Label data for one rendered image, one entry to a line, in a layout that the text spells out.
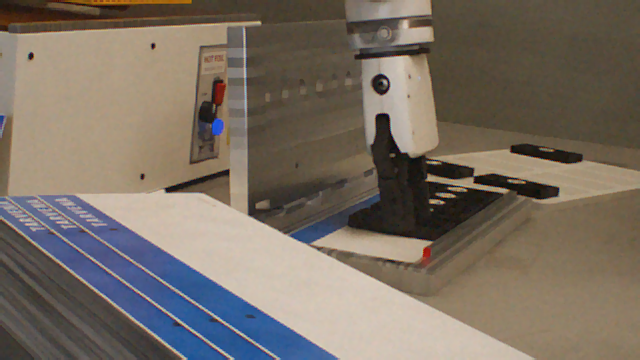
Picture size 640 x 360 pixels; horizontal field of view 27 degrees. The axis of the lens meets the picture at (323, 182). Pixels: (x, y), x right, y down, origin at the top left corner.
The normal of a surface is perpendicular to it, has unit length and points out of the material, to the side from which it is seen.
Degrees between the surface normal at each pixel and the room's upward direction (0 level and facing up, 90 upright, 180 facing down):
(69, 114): 90
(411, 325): 0
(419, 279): 90
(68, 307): 90
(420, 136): 77
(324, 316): 0
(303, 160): 83
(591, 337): 0
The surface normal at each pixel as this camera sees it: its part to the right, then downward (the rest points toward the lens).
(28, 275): -0.86, 0.00
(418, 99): 0.94, -0.05
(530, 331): 0.11, -0.98
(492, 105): -0.28, 0.15
